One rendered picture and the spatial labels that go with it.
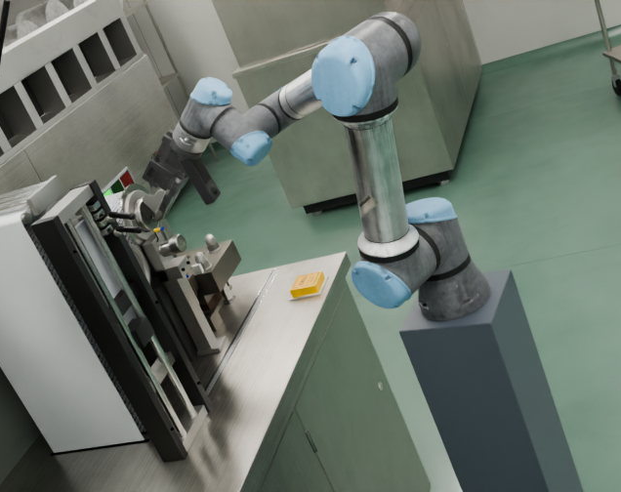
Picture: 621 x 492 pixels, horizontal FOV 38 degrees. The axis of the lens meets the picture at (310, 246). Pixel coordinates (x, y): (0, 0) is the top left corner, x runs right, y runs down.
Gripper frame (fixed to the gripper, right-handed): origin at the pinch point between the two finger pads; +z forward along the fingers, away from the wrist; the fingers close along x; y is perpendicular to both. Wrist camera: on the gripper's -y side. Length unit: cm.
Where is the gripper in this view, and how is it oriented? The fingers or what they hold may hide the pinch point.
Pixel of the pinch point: (162, 217)
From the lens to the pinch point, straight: 202.3
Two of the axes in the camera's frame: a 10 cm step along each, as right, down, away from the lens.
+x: -2.6, 4.9, -8.3
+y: -8.5, -5.2, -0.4
